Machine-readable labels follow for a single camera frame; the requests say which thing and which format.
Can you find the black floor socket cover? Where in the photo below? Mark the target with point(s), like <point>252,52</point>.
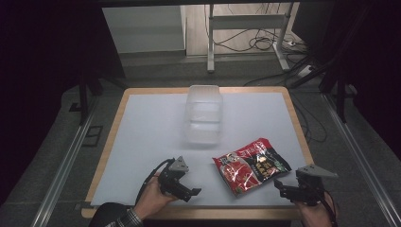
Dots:
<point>92,135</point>

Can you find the person's left hand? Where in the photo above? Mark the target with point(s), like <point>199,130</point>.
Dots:
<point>153,197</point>

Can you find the metal floor rail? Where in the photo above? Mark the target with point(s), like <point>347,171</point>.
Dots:
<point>64,164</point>
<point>359,157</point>

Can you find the person's right hand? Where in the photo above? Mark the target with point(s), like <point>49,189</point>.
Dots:
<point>315,216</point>

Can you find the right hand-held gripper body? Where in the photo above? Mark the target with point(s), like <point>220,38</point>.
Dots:
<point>310,186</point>

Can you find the white power strip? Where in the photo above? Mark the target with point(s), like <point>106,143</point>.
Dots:
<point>305,71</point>

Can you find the white cabinet panel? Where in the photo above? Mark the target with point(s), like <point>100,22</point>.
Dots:
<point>145,30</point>

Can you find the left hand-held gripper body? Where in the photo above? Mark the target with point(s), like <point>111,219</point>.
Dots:
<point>174,178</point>

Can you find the clear plastic container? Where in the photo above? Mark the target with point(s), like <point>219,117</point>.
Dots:
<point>204,115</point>

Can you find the white table mat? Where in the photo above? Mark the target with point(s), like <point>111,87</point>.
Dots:
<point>151,132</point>

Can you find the black metal stand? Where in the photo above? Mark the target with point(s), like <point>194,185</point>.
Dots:
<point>339,85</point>
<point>84,97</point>

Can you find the red snack packet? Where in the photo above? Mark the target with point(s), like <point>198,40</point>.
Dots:
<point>250,165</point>

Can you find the white metal desk frame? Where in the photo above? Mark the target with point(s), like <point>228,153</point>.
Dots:
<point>247,23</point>

